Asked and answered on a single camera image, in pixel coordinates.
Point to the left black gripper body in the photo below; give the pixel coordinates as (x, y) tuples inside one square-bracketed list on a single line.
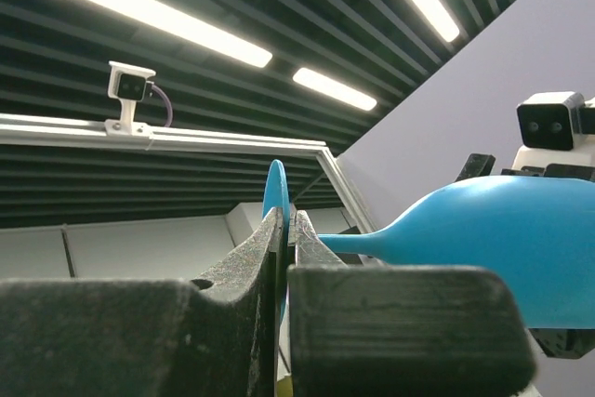
[(570, 344)]

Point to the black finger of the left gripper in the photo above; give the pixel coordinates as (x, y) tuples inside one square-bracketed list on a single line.
[(477, 165)]

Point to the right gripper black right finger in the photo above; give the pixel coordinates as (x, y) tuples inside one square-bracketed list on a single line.
[(400, 330)]

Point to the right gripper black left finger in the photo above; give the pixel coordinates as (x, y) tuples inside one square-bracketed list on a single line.
[(215, 335)]

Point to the blue wine glass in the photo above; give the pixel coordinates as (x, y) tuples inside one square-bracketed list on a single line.
[(535, 233)]

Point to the short ceiling light middle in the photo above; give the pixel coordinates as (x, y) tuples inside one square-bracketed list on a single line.
[(334, 89)]

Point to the long ceiling light left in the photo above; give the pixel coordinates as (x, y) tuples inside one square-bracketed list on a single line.
[(170, 20)]

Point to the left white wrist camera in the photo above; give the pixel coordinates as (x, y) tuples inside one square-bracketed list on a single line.
[(557, 130)]

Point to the white overhead frame rail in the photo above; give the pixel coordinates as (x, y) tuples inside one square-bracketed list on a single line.
[(58, 132)]

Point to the overhead white camera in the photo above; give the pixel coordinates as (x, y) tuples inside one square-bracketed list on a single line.
[(129, 85)]

